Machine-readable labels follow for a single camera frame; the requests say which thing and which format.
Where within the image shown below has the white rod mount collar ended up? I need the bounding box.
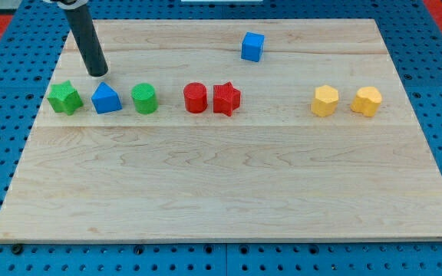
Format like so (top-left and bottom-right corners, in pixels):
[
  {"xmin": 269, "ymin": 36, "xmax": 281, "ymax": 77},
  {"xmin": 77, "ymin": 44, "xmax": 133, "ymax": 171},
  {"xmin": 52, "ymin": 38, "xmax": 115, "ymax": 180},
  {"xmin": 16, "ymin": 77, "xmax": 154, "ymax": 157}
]
[{"xmin": 43, "ymin": 0, "xmax": 88, "ymax": 9}]

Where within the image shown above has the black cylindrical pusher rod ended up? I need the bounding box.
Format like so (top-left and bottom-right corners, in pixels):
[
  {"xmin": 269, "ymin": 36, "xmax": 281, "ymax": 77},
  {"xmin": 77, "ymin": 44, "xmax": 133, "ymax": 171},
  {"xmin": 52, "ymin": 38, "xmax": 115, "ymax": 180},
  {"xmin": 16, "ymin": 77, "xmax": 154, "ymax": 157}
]
[{"xmin": 64, "ymin": 3, "xmax": 108, "ymax": 77}]

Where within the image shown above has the blue triangle block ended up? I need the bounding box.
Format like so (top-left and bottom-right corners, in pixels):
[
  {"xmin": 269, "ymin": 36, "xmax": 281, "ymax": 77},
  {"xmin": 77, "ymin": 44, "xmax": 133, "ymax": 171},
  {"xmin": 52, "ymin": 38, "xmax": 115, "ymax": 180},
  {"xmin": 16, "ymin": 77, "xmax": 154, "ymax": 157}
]
[{"xmin": 91, "ymin": 82, "xmax": 122, "ymax": 114}]

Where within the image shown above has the green star block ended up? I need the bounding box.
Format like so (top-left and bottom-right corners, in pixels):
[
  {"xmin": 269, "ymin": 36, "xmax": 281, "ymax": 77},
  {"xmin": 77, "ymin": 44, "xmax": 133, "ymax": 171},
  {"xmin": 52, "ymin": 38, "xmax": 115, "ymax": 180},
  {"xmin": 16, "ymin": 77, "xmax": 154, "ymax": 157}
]
[{"xmin": 48, "ymin": 80, "xmax": 84, "ymax": 116}]

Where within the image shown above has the green cylinder block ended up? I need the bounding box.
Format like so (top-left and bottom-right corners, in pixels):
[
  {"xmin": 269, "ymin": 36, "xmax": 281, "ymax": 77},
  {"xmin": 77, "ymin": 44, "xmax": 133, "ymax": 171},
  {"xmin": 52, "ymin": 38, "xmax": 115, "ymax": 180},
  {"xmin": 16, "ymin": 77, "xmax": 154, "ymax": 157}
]
[{"xmin": 131, "ymin": 83, "xmax": 158, "ymax": 114}]

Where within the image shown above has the red cylinder block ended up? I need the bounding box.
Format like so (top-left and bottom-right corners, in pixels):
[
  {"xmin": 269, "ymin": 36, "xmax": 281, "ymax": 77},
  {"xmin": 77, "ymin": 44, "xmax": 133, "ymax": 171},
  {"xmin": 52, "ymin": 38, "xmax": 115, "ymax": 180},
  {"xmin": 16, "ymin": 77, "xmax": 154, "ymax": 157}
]
[{"xmin": 183, "ymin": 82, "xmax": 208, "ymax": 113}]

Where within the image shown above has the red star block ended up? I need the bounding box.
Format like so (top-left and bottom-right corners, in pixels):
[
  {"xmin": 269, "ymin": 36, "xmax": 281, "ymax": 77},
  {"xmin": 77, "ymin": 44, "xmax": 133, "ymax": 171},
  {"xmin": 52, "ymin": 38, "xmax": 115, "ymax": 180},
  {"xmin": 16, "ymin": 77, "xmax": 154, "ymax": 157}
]
[{"xmin": 213, "ymin": 82, "xmax": 241, "ymax": 117}]

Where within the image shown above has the blue cube block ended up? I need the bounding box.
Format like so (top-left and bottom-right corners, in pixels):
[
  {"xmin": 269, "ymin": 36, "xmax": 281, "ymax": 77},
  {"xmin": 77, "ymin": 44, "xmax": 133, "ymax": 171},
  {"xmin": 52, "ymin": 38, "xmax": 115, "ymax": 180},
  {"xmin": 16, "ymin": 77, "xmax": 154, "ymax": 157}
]
[{"xmin": 241, "ymin": 32, "xmax": 265, "ymax": 62}]

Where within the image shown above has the wooden board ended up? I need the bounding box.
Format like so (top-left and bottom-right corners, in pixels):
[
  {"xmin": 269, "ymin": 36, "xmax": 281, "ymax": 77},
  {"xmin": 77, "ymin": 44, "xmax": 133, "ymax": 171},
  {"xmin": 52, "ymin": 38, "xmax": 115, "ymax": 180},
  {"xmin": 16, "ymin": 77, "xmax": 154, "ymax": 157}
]
[{"xmin": 0, "ymin": 19, "xmax": 442, "ymax": 244}]

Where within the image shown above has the yellow hexagon block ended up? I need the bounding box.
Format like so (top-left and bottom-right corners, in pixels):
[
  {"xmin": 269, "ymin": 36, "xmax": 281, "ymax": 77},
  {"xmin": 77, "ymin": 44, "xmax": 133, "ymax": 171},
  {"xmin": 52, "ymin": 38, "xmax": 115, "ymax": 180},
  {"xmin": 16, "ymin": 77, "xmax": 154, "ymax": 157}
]
[{"xmin": 310, "ymin": 85, "xmax": 339, "ymax": 117}]

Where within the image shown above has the yellow heart block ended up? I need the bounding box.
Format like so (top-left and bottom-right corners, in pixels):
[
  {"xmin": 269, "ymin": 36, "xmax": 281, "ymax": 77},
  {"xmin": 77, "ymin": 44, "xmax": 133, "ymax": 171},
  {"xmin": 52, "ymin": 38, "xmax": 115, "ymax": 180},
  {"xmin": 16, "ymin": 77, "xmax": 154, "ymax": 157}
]
[{"xmin": 350, "ymin": 87, "xmax": 382, "ymax": 117}]

